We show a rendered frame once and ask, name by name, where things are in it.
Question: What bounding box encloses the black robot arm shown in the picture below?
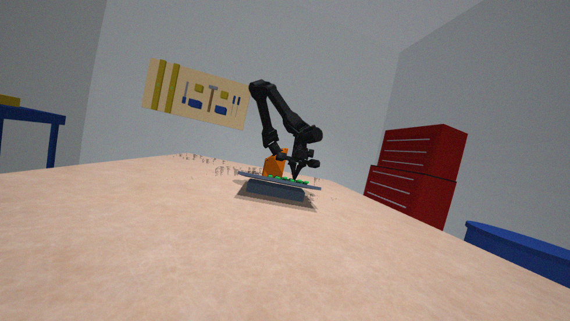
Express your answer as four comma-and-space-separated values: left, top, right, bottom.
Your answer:
249, 80, 323, 160

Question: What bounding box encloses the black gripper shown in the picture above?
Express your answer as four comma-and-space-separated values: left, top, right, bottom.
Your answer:
275, 143, 320, 180

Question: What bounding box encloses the grey switch panel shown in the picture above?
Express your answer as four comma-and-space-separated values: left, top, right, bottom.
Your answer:
237, 171, 322, 202

